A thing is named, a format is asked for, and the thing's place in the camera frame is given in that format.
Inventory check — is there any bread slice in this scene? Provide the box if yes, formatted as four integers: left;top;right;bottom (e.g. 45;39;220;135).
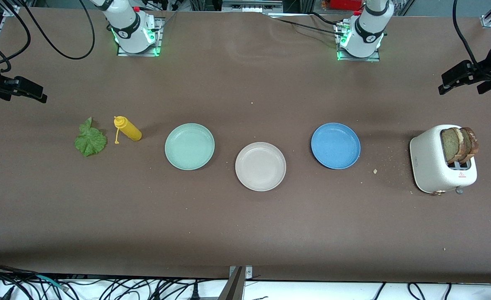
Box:
461;127;479;162
441;127;466;164

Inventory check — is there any yellow squeeze bottle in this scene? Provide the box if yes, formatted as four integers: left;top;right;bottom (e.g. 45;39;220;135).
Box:
114;116;142;145

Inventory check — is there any blue round plate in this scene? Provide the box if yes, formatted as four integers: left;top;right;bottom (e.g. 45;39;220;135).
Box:
311;122;361;170

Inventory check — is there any mint green round plate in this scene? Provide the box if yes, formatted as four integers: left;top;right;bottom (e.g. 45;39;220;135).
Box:
164;123;215;171

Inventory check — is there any beige round plate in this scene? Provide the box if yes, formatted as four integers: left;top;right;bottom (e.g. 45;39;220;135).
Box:
235;142;287;192

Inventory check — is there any green lettuce leaf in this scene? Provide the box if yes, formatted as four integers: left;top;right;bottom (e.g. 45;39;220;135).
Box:
74;117;107;158

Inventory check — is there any white toaster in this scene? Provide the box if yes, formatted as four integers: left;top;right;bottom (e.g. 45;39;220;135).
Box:
410;125;478;195

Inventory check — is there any red box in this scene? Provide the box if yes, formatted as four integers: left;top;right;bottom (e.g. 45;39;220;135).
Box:
329;0;364;11

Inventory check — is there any grey electronic device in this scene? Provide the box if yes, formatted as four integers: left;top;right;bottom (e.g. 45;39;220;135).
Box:
222;0;284;13

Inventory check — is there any teal cable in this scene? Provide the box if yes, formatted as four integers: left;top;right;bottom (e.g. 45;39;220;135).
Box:
35;274;69;291

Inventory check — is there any aluminium post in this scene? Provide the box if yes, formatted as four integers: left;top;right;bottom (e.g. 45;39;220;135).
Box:
218;267;246;300

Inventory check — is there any small metal bracket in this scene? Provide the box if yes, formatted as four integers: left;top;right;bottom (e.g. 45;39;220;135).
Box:
229;265;253;280

